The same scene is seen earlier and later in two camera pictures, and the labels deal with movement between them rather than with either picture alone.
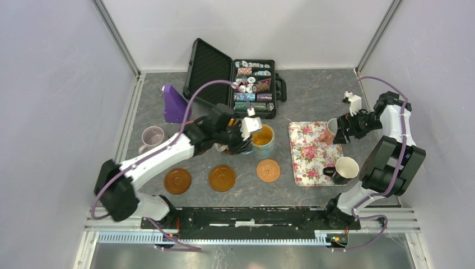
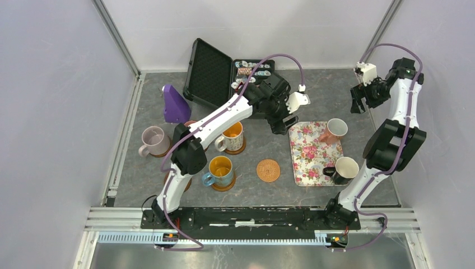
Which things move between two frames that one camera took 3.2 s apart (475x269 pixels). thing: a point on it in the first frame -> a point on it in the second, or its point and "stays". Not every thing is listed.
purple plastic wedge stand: x=175 y=106 stays
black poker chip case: x=242 y=89 stays
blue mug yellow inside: x=262 y=142 -> x=220 y=172
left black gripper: x=241 y=145 -> x=277 y=125
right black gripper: x=345 y=121 -> x=361 y=91
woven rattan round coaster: x=268 y=170 stays
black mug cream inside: x=346 y=168 stays
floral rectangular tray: x=310 y=156 stays
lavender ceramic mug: x=152 y=135 stays
